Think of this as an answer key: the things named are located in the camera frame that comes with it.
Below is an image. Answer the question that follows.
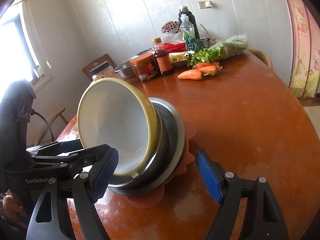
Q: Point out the shallow stainless steel plate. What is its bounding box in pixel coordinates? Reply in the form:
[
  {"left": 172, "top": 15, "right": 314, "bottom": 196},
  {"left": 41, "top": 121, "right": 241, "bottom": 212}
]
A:
[{"left": 108, "top": 98, "right": 185, "bottom": 196}]

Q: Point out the deep stainless steel bowl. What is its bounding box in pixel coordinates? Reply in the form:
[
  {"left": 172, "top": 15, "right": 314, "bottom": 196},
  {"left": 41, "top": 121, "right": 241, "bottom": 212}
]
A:
[{"left": 108, "top": 101, "right": 177, "bottom": 190}]

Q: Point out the yellow and white bowl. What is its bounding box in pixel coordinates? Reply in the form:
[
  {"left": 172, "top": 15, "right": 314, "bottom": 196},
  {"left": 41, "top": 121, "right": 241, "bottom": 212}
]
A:
[{"left": 77, "top": 77, "right": 159, "bottom": 176}]

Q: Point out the left hand with painted nails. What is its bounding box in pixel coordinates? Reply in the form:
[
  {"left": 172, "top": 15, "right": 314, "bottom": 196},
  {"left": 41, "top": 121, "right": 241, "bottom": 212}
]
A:
[{"left": 3, "top": 190, "right": 28, "bottom": 229}]

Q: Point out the curved-back wooden chair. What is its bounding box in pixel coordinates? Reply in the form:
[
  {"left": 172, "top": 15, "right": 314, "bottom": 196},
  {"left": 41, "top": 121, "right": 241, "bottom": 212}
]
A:
[{"left": 34, "top": 107, "right": 68, "bottom": 146}]

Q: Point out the orange flower-shaped silicone mat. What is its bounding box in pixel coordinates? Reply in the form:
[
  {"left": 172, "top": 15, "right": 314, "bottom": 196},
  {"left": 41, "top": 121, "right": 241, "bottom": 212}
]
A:
[{"left": 127, "top": 121, "right": 197, "bottom": 210}]

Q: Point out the brown slatted wooden chair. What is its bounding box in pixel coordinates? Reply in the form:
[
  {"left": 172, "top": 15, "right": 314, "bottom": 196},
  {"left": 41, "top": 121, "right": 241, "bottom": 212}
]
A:
[{"left": 82, "top": 54, "right": 117, "bottom": 81}]

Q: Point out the black-lid jar of snacks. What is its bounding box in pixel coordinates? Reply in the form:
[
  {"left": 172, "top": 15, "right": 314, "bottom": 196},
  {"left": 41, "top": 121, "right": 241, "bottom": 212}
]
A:
[{"left": 89, "top": 61, "right": 117, "bottom": 81}]

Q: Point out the front orange carrot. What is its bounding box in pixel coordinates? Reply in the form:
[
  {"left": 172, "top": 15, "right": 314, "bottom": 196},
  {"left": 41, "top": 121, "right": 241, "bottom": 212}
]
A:
[{"left": 178, "top": 69, "right": 204, "bottom": 80}]

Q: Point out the orange carrot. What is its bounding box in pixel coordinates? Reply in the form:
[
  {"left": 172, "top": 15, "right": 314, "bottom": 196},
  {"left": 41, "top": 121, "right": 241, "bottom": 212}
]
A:
[
  {"left": 199, "top": 65, "right": 219, "bottom": 76},
  {"left": 178, "top": 69, "right": 204, "bottom": 80},
  {"left": 194, "top": 62, "right": 221, "bottom": 69}
]

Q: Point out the steel bowl behind jars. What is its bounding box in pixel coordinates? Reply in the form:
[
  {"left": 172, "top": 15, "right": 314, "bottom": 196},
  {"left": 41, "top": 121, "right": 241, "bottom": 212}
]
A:
[{"left": 114, "top": 59, "right": 136, "bottom": 79}]

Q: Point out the middle orange carrot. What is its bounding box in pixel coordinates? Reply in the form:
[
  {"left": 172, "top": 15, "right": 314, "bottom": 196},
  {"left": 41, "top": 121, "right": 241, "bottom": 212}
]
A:
[{"left": 199, "top": 65, "right": 219, "bottom": 76}]

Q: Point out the rear orange carrot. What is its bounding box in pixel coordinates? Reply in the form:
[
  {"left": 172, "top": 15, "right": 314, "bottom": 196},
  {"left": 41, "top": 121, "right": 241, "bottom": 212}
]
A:
[{"left": 194, "top": 62, "right": 221, "bottom": 69}]

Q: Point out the orange-lid pickle jar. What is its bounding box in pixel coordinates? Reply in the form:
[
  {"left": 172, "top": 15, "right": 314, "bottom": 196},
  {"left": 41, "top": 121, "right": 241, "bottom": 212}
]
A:
[{"left": 130, "top": 53, "right": 158, "bottom": 82}]

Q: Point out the plate of sliced food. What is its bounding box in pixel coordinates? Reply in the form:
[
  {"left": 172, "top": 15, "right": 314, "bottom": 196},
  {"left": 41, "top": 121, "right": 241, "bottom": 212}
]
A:
[{"left": 169, "top": 51, "right": 194, "bottom": 67}]

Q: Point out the dark sauce bottle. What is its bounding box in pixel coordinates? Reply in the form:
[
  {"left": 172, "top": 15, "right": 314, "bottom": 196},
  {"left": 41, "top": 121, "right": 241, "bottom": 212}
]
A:
[{"left": 152, "top": 37, "right": 173, "bottom": 75}]

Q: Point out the bag of green vegetables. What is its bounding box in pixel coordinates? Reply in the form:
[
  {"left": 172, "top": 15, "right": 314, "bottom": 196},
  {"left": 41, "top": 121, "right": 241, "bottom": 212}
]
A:
[{"left": 187, "top": 34, "right": 249, "bottom": 67}]

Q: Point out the hello kitty sliding door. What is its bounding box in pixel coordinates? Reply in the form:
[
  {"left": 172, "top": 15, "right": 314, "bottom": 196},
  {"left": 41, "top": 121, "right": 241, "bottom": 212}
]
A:
[{"left": 286, "top": 0, "right": 319, "bottom": 98}]

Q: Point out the red tissue packet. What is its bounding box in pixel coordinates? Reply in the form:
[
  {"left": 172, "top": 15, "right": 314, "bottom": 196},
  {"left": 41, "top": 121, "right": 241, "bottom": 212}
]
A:
[{"left": 161, "top": 32, "right": 186, "bottom": 53}]

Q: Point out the patterned ceramic plate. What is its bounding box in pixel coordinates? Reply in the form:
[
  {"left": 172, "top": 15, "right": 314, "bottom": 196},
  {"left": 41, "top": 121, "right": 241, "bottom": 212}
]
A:
[{"left": 136, "top": 48, "right": 154, "bottom": 56}]

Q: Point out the clear plastic water bottle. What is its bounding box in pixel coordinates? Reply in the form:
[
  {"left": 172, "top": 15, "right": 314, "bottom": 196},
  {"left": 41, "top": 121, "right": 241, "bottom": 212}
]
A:
[{"left": 180, "top": 14, "right": 199, "bottom": 51}]

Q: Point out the dried flower bouquet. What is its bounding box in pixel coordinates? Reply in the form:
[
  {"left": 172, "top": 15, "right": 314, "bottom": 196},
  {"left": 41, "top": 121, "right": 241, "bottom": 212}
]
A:
[{"left": 161, "top": 21, "right": 181, "bottom": 34}]

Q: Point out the black thermos flask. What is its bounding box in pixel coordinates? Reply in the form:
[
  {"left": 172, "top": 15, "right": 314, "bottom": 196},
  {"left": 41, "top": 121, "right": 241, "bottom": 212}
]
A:
[{"left": 178, "top": 5, "right": 200, "bottom": 39}]

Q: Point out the black camera cable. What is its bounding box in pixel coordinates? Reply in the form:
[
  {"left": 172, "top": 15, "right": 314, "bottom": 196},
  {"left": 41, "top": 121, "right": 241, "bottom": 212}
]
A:
[{"left": 30, "top": 108, "right": 55, "bottom": 143}]

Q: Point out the wall power socket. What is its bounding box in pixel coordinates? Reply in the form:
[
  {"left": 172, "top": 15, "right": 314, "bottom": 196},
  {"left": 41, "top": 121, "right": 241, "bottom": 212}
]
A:
[{"left": 198, "top": 1, "right": 213, "bottom": 9}]

